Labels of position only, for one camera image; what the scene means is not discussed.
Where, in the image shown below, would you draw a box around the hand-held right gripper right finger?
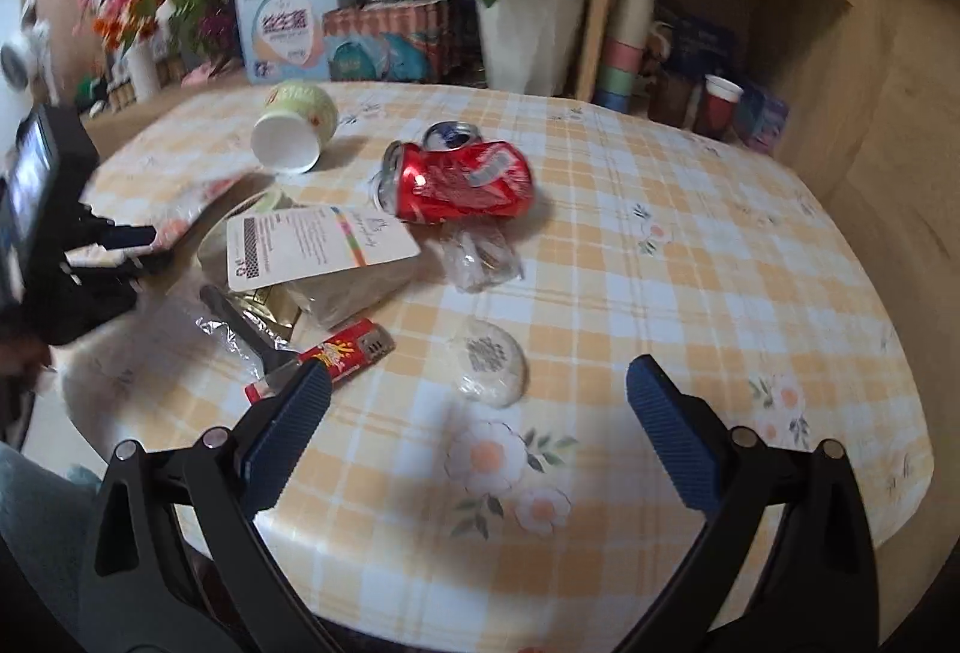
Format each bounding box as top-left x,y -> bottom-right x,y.
626,354 -> 878,653

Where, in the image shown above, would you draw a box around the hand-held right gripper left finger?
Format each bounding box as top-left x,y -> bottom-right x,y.
79,360 -> 335,653

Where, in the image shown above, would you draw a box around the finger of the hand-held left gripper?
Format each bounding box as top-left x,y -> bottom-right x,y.
96,219 -> 158,250
64,250 -> 175,285

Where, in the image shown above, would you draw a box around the green foil packet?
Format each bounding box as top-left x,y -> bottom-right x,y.
199,188 -> 308,354

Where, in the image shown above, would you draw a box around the white card packet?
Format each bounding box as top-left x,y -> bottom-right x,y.
225,206 -> 422,294

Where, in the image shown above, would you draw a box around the crushed red can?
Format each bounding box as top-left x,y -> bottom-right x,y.
371,140 -> 538,225

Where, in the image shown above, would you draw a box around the red lighter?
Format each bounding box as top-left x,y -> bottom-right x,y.
245,319 -> 396,403

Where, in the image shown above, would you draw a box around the dark plastic spoon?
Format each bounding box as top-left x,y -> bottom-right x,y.
199,284 -> 301,378

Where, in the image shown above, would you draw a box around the white fan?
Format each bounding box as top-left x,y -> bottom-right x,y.
0,0 -> 55,103

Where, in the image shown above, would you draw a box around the white ribbed vase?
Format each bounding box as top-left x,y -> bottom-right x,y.
124,41 -> 163,103

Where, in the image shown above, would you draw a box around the pink cloth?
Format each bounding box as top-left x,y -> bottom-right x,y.
184,62 -> 242,89

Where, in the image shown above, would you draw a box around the small white round packet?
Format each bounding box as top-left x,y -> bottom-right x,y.
452,317 -> 530,409

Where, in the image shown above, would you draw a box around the green paper cup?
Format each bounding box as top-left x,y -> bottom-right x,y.
251,81 -> 338,175

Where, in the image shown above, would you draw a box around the yellow plaid tablecloth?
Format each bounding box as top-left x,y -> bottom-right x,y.
60,81 -> 935,653

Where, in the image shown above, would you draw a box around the orange flowers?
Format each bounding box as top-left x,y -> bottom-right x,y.
92,0 -> 162,52

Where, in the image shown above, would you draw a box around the clear plastic wrapper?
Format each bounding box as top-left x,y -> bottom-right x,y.
439,225 -> 524,294

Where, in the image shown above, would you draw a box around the white and blue box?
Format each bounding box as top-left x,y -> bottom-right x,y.
234,0 -> 358,85

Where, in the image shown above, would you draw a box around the person's grey fluffy leg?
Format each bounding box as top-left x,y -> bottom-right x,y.
0,441 -> 106,653

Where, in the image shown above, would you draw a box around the pack of coloured tissue rolls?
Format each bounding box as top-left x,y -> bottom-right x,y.
322,0 -> 460,85

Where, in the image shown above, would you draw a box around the red cup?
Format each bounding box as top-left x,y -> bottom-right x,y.
694,74 -> 744,141

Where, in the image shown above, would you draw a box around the crushed blue can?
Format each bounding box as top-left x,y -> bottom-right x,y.
422,120 -> 481,153

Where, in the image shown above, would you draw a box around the small blue carton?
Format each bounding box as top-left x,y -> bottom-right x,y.
739,79 -> 790,153

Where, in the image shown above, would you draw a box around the brown cup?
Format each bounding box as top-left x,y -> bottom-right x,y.
649,69 -> 702,127

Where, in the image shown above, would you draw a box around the stack of pastel cups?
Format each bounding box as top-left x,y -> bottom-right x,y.
592,0 -> 658,114

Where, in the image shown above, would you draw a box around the white flower pot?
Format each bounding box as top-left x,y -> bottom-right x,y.
475,0 -> 587,97

